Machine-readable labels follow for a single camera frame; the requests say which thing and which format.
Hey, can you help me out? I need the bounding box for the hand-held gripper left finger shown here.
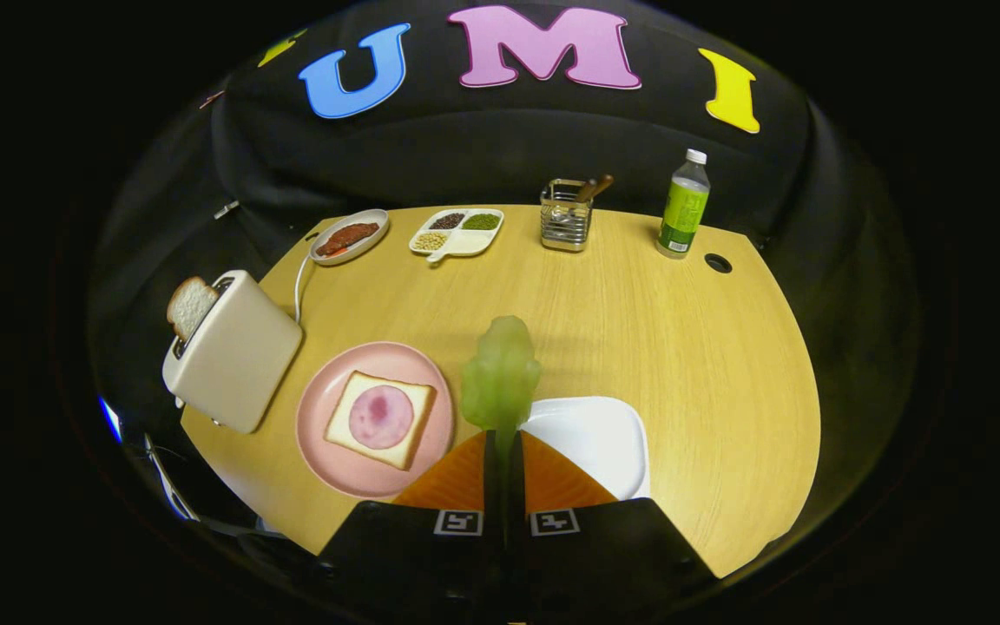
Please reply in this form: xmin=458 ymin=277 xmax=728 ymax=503
xmin=313 ymin=430 xmax=505 ymax=622

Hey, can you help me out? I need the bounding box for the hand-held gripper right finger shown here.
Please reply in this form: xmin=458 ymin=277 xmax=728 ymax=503
xmin=504 ymin=430 xmax=718 ymax=622

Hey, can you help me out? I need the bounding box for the green lettuce leaf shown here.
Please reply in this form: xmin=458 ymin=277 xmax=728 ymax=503
xmin=460 ymin=315 xmax=543 ymax=457

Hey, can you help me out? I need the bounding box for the toasted bread slice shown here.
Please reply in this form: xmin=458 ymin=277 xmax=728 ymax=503
xmin=166 ymin=276 xmax=220 ymax=341

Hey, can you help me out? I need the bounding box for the white square plate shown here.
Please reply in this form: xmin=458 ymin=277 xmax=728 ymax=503
xmin=519 ymin=396 xmax=650 ymax=501

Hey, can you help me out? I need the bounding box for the white bread slice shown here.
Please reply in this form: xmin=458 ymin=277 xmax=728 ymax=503
xmin=324 ymin=371 xmax=438 ymax=471

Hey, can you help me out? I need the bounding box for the pink ham slice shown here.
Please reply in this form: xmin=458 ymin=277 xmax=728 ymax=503
xmin=348 ymin=385 xmax=415 ymax=451

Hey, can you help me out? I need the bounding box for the pink round plate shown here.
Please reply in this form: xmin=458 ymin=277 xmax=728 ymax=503
xmin=295 ymin=341 xmax=456 ymax=500

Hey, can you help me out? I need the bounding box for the white divided dish with beans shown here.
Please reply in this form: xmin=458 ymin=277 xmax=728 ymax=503
xmin=408 ymin=207 xmax=505 ymax=264

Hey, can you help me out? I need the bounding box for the metal utensil holder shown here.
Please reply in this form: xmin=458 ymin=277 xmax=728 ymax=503
xmin=540 ymin=179 xmax=594 ymax=253

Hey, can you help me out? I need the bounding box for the white oval dish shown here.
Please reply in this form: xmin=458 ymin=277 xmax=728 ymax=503
xmin=308 ymin=208 xmax=391 ymax=266

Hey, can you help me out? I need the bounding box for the white toaster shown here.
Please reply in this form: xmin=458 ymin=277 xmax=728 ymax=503
xmin=161 ymin=269 xmax=304 ymax=435

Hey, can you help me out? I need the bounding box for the red-brown meat piece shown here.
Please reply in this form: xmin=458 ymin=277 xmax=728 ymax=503
xmin=316 ymin=222 xmax=380 ymax=258

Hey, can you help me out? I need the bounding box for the green-label plastic bottle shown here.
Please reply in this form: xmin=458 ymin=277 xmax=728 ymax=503
xmin=655 ymin=148 xmax=712 ymax=260

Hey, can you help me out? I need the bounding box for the black backdrop cloth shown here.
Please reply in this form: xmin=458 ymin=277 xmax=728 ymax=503
xmin=88 ymin=0 xmax=918 ymax=522

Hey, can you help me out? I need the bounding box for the white toaster cable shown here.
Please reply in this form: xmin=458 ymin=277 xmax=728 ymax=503
xmin=293 ymin=252 xmax=317 ymax=326

